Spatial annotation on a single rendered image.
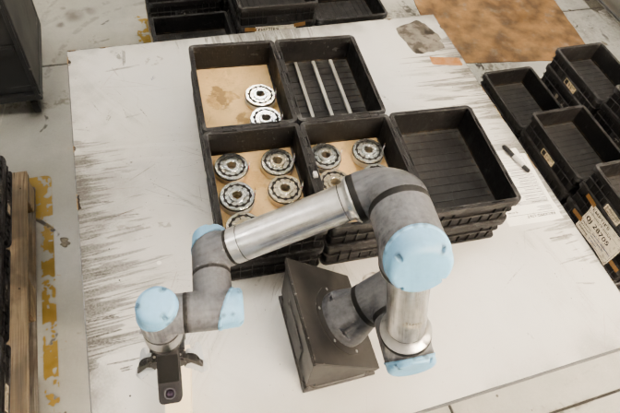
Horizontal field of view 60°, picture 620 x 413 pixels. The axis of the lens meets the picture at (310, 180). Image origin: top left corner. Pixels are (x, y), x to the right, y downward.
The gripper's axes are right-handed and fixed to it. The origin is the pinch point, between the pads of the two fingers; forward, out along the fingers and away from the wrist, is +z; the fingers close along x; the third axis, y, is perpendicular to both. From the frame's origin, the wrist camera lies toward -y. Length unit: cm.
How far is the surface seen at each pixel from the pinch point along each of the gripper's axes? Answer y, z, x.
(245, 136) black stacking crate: 70, 0, -22
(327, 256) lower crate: 34, 14, -44
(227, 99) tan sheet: 94, 7, -18
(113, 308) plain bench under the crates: 26.7, 20.0, 18.1
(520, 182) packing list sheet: 61, 20, -121
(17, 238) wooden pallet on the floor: 86, 76, 69
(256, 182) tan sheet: 58, 7, -24
